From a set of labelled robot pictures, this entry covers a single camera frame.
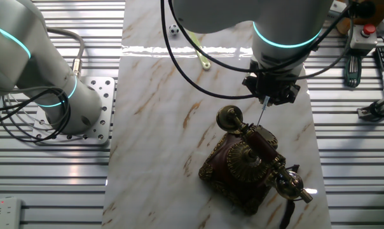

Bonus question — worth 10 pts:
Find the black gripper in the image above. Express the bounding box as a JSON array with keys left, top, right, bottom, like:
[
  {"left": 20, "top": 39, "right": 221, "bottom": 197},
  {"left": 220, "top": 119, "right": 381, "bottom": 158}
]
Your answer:
[{"left": 242, "top": 59, "right": 301, "bottom": 106}]

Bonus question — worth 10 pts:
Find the small blue-handled screwdriver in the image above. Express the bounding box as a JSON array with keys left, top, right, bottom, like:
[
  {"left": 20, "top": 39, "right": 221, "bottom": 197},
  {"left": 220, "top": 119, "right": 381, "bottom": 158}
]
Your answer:
[{"left": 256, "top": 95, "right": 271, "bottom": 127}]

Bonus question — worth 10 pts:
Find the brass and maroon phone handset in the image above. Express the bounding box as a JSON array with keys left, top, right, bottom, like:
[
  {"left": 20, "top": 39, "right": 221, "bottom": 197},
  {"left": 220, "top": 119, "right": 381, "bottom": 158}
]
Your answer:
[{"left": 216, "top": 105, "right": 314, "bottom": 205}]

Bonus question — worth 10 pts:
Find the vintage brass rotary phone base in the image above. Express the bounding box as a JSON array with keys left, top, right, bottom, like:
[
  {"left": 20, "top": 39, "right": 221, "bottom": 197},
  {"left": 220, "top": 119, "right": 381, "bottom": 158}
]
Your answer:
[{"left": 198, "top": 125, "right": 287, "bottom": 216}]

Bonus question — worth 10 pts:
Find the yellow-green fly swatter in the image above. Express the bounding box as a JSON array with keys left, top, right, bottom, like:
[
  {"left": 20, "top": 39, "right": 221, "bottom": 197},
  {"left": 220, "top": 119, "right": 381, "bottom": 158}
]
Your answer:
[{"left": 188, "top": 31, "right": 212, "bottom": 71}]

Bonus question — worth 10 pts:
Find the green hex key holder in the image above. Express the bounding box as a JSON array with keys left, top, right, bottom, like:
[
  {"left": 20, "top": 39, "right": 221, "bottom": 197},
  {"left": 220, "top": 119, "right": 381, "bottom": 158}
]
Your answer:
[{"left": 343, "top": 53, "right": 364, "bottom": 88}]

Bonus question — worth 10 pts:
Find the red emergency stop button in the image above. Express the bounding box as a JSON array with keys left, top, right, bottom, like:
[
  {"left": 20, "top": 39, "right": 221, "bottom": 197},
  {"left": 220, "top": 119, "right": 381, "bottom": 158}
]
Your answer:
[{"left": 348, "top": 23, "right": 378, "bottom": 50}]

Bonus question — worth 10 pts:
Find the white power strip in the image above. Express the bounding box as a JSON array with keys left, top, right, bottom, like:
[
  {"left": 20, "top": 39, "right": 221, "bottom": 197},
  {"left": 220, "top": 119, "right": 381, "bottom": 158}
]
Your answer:
[{"left": 0, "top": 197, "right": 23, "bottom": 229}]

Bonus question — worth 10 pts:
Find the small silver camera on mount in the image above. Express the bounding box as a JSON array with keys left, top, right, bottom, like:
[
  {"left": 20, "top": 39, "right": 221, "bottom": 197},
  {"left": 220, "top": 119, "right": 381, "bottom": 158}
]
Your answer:
[{"left": 356, "top": 97, "right": 384, "bottom": 122}]

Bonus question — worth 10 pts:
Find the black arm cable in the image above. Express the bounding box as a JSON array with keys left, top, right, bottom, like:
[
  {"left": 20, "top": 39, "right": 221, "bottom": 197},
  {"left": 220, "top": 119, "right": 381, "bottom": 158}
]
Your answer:
[{"left": 160, "top": 0, "right": 355, "bottom": 100}]

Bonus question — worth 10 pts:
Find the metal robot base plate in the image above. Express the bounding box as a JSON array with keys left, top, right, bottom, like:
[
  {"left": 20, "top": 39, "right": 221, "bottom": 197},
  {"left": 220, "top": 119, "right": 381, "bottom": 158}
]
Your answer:
[{"left": 31, "top": 76, "right": 116, "bottom": 146}]

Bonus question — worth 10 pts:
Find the thick grey robot cable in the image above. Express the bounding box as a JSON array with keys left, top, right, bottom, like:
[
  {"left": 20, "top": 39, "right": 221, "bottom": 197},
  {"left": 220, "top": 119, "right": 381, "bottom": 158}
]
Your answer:
[{"left": 46, "top": 26, "right": 86, "bottom": 78}]

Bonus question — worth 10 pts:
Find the black cable bundle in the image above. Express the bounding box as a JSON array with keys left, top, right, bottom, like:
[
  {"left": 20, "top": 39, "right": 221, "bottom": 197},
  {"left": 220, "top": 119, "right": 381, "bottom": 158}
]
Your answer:
[{"left": 0, "top": 87, "right": 72, "bottom": 142}]

